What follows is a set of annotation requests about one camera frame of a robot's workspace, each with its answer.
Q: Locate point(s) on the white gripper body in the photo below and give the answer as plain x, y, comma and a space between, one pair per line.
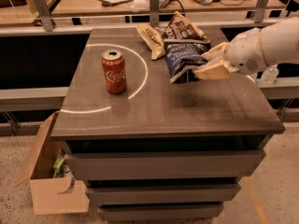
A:
244, 52

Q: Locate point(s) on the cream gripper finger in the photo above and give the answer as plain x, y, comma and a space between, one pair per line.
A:
215, 69
218, 51

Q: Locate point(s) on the blue chip bag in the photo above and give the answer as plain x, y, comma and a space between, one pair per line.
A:
184, 55

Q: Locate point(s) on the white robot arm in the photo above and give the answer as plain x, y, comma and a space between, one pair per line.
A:
280, 43

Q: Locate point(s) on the brown and yellow chip bag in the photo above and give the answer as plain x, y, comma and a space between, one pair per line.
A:
178, 28

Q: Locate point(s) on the red coke can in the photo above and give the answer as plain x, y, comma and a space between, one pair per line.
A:
113, 64

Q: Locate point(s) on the green bag in box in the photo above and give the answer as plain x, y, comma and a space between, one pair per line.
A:
58, 166

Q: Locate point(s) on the clear plastic bottle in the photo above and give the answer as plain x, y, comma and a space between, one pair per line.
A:
270, 75

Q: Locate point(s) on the white bowl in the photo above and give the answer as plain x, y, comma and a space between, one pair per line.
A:
138, 5

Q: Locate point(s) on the grey drawer cabinet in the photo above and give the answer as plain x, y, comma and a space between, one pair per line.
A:
159, 150

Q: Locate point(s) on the cardboard box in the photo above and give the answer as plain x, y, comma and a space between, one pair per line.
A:
51, 196

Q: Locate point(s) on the right metal bracket post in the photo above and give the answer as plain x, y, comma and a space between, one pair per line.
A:
259, 12

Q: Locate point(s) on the metal bracket post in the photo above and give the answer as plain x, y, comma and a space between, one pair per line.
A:
44, 15
259, 12
154, 13

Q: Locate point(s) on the middle metal bracket post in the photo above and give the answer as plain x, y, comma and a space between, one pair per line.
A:
154, 13

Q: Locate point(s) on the left metal bracket post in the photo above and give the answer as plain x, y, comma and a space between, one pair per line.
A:
44, 15

